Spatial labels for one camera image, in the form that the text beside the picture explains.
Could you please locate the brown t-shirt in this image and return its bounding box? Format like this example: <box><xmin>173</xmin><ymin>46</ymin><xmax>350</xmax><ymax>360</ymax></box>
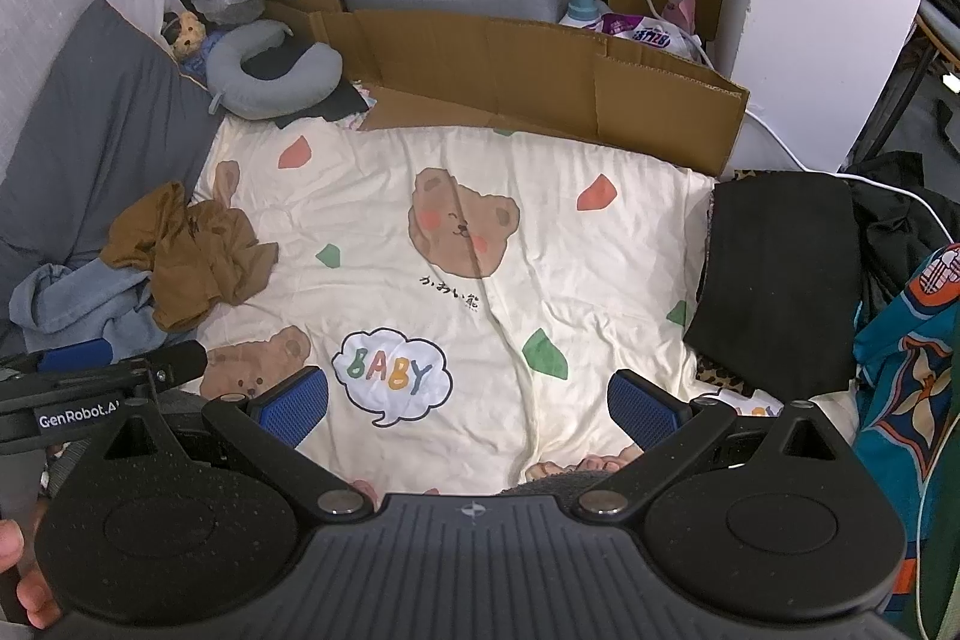
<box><xmin>99</xmin><ymin>182</ymin><xmax>280</xmax><ymax>333</ymax></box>

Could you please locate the person's left hand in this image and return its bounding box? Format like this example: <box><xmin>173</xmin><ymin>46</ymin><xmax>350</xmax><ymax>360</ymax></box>
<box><xmin>0</xmin><ymin>520</ymin><xmax>62</xmax><ymax>630</ymax></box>

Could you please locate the light blue garment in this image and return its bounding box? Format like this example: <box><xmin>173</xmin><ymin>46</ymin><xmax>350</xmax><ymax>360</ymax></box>
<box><xmin>8</xmin><ymin>259</ymin><xmax>194</xmax><ymax>360</ymax></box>

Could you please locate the black folded garment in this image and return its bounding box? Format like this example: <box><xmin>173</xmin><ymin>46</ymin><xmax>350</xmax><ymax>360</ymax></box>
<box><xmin>685</xmin><ymin>172</ymin><xmax>861</xmax><ymax>403</ymax></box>

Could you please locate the dark grey pillow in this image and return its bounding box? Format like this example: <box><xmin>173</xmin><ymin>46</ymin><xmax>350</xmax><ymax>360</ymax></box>
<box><xmin>2</xmin><ymin>0</ymin><xmax>221</xmax><ymax>302</ymax></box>

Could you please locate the cream bear print blanket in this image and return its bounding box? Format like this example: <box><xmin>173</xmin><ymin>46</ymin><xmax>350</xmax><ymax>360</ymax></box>
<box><xmin>195</xmin><ymin>119</ymin><xmax>715</xmax><ymax>494</ymax></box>

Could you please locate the teal patterned garment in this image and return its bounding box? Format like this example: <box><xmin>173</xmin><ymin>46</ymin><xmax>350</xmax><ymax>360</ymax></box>
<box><xmin>854</xmin><ymin>244</ymin><xmax>958</xmax><ymax>638</ymax></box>

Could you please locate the blue-grey neck pillow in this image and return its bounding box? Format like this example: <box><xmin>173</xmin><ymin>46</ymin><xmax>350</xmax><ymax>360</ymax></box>
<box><xmin>205</xmin><ymin>19</ymin><xmax>343</xmax><ymax>122</ymax></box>

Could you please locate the small plush bear toy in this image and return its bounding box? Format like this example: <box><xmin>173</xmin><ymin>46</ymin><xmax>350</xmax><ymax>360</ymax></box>
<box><xmin>161</xmin><ymin>11</ymin><xmax>206</xmax><ymax>64</ymax></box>

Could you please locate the black cloth under neck pillow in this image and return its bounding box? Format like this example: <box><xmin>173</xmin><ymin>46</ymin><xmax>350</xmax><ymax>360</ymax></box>
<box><xmin>274</xmin><ymin>78</ymin><xmax>370</xmax><ymax>128</ymax></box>

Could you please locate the large cardboard box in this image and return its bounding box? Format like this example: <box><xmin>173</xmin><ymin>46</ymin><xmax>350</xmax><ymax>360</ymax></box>
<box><xmin>267</xmin><ymin>2</ymin><xmax>748</xmax><ymax>175</ymax></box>

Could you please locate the purple white refill pouch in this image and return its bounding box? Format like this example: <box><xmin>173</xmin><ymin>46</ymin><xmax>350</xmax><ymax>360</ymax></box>
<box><xmin>594</xmin><ymin>11</ymin><xmax>700</xmax><ymax>62</ymax></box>

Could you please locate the blue cap detergent bottle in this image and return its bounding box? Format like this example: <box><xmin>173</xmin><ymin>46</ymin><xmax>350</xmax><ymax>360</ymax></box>
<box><xmin>560</xmin><ymin>0</ymin><xmax>602</xmax><ymax>29</ymax></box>

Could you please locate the white cable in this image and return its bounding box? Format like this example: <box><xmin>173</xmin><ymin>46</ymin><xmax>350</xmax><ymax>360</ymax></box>
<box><xmin>595</xmin><ymin>0</ymin><xmax>955</xmax><ymax>249</ymax></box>

